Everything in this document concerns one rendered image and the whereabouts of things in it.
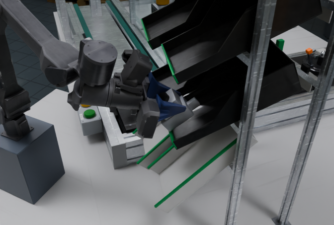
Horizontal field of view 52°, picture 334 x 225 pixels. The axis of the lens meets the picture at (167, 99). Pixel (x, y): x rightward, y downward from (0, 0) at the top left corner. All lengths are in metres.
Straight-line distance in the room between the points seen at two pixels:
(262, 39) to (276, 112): 0.74
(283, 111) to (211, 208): 0.48
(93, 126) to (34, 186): 0.28
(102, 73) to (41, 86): 2.77
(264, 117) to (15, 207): 0.86
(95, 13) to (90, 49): 1.59
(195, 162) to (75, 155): 0.50
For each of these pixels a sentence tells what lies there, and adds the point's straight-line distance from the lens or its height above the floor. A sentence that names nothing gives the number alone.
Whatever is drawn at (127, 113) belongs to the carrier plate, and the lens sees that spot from 1.19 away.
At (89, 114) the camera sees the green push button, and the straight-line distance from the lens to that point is 1.21.
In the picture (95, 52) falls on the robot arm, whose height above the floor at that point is 1.42.
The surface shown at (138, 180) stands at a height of 0.86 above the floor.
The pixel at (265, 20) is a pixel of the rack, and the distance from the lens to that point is 0.58.
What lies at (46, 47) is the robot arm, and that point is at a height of 1.40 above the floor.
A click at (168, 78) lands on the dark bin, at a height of 1.21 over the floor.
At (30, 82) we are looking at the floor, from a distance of 3.44.
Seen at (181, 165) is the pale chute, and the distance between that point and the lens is 0.89.
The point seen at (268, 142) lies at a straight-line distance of 1.29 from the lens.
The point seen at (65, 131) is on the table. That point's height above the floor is 0.86.
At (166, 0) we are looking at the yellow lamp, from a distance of 1.28.
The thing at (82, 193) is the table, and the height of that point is 0.86.
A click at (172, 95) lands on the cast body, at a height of 1.30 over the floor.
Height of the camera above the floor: 1.68
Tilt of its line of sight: 35 degrees down
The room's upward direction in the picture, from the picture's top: straight up
